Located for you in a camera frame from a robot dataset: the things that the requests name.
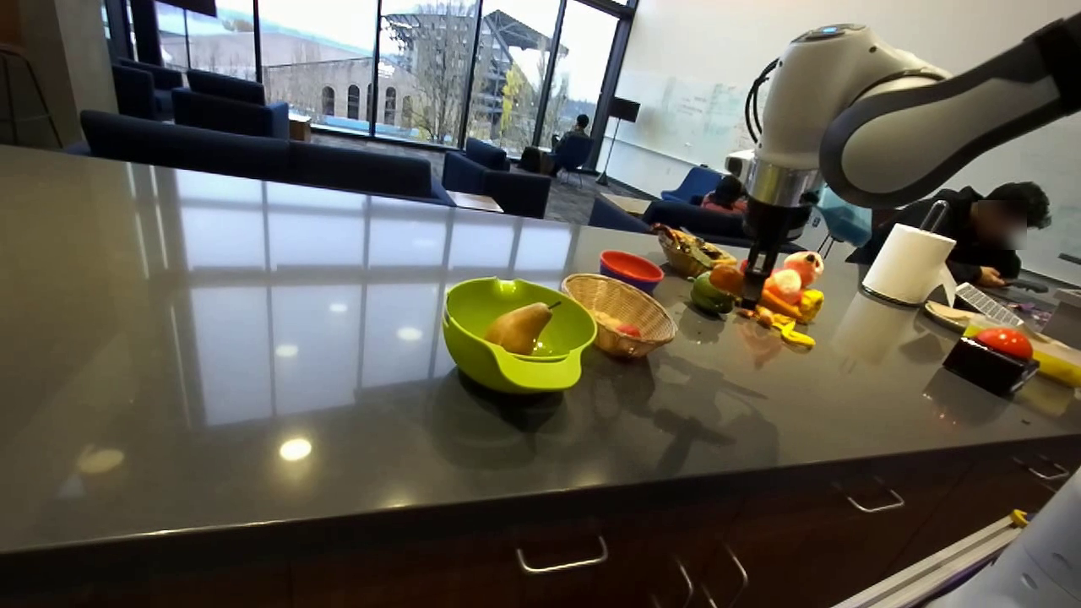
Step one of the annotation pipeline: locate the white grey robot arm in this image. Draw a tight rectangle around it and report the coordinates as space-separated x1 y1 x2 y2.
744 17 1081 274

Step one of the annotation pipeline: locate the brown pear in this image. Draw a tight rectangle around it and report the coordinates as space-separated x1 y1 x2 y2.
486 300 551 355

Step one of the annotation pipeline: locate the peach toy fruit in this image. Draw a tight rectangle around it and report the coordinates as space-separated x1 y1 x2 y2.
782 250 825 286

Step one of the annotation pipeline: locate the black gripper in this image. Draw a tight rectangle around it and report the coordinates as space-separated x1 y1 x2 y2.
745 203 810 277

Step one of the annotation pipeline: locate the woven wicker basket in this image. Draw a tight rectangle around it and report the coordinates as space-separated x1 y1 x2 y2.
559 274 674 359

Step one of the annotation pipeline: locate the dark blue sofa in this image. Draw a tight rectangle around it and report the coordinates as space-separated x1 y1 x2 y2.
80 112 449 205

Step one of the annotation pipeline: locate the dark blue armchair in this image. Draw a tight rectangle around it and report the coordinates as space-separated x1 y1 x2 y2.
443 137 551 217

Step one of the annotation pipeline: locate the orange carrot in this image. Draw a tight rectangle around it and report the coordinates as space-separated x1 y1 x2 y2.
760 286 807 322

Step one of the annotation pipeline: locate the black box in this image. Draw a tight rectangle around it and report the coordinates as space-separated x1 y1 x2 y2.
943 339 1038 399

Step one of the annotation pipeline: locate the silver drawer handle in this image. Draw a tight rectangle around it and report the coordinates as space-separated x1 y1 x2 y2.
513 533 611 577

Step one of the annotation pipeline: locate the yellow toy banana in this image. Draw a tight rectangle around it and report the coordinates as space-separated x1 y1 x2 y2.
752 309 817 352

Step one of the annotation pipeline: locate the red tomato toy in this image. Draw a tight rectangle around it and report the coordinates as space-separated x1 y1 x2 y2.
977 323 1033 360

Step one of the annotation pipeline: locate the yellow corn toy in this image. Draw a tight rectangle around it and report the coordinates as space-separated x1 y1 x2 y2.
1033 345 1081 390

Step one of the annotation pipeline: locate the red small bowl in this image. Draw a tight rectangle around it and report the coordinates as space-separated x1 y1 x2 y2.
602 250 664 291

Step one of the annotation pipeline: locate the green plastic bowl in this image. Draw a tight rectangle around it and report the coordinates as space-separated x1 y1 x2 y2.
443 277 598 395

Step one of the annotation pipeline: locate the green apple toy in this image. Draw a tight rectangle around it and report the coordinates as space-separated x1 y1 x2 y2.
689 269 735 316

